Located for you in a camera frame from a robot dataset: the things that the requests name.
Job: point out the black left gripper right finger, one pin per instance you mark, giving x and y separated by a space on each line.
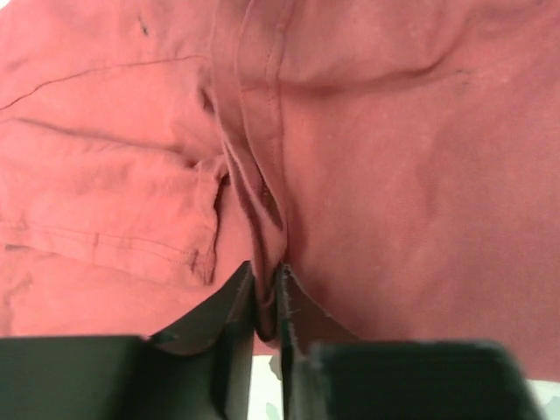
328 373

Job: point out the pink t shirt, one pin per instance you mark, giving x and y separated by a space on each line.
401 156

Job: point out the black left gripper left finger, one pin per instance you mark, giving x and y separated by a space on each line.
198 367

